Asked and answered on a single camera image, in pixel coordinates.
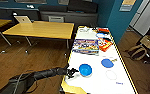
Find flat blue bowl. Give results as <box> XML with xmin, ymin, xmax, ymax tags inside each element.
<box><xmin>100</xmin><ymin>58</ymin><xmax>114</xmax><ymax>69</ymax></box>

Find cardboard box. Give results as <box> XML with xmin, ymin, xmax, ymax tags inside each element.
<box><xmin>139</xmin><ymin>35</ymin><xmax>150</xmax><ymax>49</ymax></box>

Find black sofa cushion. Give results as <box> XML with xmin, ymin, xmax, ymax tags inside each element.
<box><xmin>68</xmin><ymin>0</ymin><xmax>99</xmax><ymax>14</ymax></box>

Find grey box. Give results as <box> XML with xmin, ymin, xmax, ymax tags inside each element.
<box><xmin>48</xmin><ymin>16</ymin><xmax>65</xmax><ymax>24</ymax></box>

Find small beige box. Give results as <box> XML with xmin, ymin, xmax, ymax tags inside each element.
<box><xmin>15</xmin><ymin>15</ymin><xmax>33</xmax><ymax>25</ymax></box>

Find red and black pack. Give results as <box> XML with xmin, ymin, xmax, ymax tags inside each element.
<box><xmin>96</xmin><ymin>28</ymin><xmax>110</xmax><ymax>34</ymax></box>

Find white work table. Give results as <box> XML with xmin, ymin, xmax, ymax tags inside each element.
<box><xmin>60</xmin><ymin>25</ymin><xmax>139</xmax><ymax>94</ymax></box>

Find yellow pillar sign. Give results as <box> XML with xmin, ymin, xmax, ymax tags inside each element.
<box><xmin>119</xmin><ymin>0</ymin><xmax>138</xmax><ymax>13</ymax></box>

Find blue bowl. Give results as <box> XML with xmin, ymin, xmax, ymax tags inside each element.
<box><xmin>100</xmin><ymin>58</ymin><xmax>114</xmax><ymax>69</ymax></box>
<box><xmin>78</xmin><ymin>63</ymin><xmax>93</xmax><ymax>78</ymax></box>

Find small white ledge box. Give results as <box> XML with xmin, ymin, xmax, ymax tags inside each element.
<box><xmin>26</xmin><ymin>4</ymin><xmax>35</xmax><ymax>10</ymax></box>

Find interior glass window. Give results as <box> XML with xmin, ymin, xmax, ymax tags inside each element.
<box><xmin>14</xmin><ymin>0</ymin><xmax>48</xmax><ymax>5</ymax></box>

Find small blue white pack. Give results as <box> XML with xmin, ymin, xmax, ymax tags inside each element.
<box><xmin>95</xmin><ymin>32</ymin><xmax>107</xmax><ymax>39</ymax></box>

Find dark grey sofa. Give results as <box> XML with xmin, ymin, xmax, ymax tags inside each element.
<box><xmin>0</xmin><ymin>6</ymin><xmax>99</xmax><ymax>26</ymax></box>

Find white plastic bag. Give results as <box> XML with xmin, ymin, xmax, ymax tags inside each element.
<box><xmin>78</xmin><ymin>27</ymin><xmax>94</xmax><ymax>35</ymax></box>

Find colourful snack packets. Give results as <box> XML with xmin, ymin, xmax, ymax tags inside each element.
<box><xmin>71</xmin><ymin>38</ymin><xmax>100</xmax><ymax>56</ymax></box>

